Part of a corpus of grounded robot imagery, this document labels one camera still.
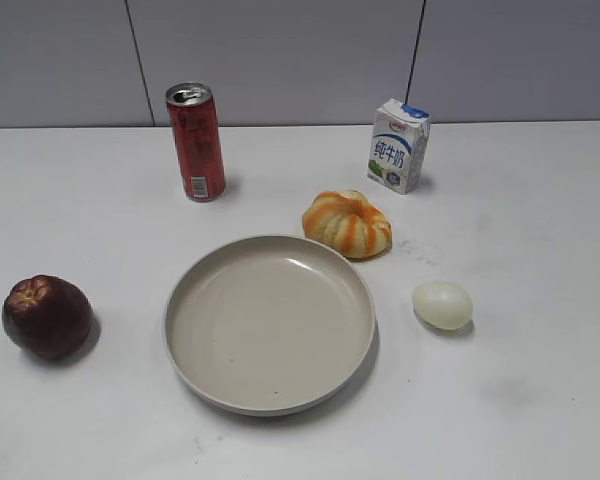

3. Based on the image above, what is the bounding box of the white egg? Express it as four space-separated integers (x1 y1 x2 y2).
412 280 473 331

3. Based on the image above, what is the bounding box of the dark red apple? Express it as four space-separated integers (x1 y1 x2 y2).
2 274 94 361

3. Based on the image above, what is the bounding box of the red soda can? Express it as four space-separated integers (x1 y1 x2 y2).
166 82 226 202

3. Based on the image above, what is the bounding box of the beige round plate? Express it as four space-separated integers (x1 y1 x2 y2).
162 235 378 417

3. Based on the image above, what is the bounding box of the orange striped bread bun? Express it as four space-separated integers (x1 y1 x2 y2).
302 190 392 259

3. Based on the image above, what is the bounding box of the white blue milk carton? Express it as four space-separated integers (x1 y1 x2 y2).
367 99 430 195

